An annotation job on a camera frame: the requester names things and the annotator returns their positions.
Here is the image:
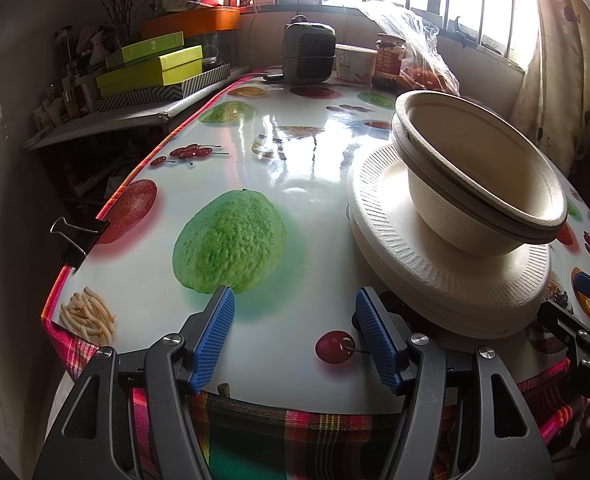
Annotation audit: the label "cream patterned curtain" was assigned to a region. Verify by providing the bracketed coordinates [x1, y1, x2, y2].
[507, 0, 590, 176]

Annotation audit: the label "black binder clip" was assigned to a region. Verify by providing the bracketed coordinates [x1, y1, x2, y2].
[50, 216, 110, 266]

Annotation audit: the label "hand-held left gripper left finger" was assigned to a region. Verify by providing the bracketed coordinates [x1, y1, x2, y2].
[32, 285, 237, 480]

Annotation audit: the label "chevron patterned box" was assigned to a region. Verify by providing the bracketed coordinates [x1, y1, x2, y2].
[95, 64, 233, 113]

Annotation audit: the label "plaid blanket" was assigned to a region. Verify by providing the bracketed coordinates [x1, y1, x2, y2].
[40, 310, 576, 480]

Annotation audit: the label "red label glass jar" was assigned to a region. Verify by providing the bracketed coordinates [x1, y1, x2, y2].
[371, 33, 406, 92]

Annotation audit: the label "dry branches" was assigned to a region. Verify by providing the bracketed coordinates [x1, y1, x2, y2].
[72, 0, 140, 46]

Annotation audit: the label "orange box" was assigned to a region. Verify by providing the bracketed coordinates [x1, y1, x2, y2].
[140, 6, 242, 40]

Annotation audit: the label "grey fan heater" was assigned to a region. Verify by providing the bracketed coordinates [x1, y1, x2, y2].
[281, 15, 336, 85]

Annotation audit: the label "cluster of small bottles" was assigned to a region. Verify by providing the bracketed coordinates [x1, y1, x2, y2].
[32, 25, 103, 131]

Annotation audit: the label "white plastic tub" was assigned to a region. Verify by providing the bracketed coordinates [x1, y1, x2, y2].
[334, 43, 378, 83]

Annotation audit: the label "food printed table cover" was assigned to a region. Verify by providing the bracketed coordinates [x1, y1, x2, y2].
[42, 67, 590, 416]

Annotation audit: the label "large green box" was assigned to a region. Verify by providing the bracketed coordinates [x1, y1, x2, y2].
[95, 45, 204, 98]

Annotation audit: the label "small green box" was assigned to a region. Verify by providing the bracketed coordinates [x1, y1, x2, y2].
[106, 31, 186, 68]

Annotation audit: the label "plastic bag of oranges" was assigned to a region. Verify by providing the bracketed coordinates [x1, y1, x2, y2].
[357, 0, 463, 98]

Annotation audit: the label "white shelf board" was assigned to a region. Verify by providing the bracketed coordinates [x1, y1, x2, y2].
[22, 65, 250, 151]

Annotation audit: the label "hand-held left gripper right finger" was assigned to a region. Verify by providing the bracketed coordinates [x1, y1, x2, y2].
[354, 286, 558, 480]

